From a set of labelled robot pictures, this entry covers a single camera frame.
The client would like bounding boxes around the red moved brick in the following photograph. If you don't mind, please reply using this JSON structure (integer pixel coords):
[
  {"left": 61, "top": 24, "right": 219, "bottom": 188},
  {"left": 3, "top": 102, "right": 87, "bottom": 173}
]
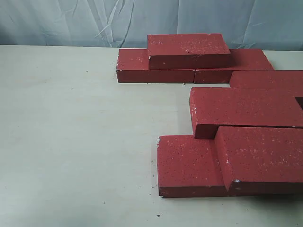
[
  {"left": 215, "top": 126, "right": 303, "bottom": 196},
  {"left": 189, "top": 87, "right": 303, "bottom": 139}
]

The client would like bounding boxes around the red back left brick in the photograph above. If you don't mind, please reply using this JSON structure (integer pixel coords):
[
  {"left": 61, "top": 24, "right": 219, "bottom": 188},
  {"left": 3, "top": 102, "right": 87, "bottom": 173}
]
[{"left": 116, "top": 49, "right": 195, "bottom": 83}]

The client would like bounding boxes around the red front left brick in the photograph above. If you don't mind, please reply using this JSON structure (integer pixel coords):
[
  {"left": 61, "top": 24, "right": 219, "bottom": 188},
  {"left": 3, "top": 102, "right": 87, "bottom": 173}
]
[{"left": 157, "top": 135, "right": 228, "bottom": 198}]

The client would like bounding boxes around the red top stacked brick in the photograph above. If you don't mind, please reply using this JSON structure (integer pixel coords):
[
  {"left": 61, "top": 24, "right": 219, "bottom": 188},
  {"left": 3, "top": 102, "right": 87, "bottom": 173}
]
[{"left": 147, "top": 34, "right": 233, "bottom": 70}]

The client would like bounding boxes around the red back right brick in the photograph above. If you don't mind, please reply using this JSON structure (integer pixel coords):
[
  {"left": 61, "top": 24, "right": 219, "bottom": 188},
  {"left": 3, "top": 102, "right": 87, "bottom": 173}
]
[{"left": 194, "top": 49, "right": 274, "bottom": 84}]

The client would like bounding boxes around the red right middle brick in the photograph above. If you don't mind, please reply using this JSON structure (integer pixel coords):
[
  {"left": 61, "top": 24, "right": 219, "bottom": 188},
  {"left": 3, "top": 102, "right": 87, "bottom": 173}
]
[{"left": 229, "top": 70, "right": 303, "bottom": 97}]

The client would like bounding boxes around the grey fabric backdrop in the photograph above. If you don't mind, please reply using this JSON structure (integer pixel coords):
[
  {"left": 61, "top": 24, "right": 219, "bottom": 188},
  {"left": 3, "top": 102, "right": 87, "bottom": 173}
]
[{"left": 0, "top": 0, "right": 303, "bottom": 51}]

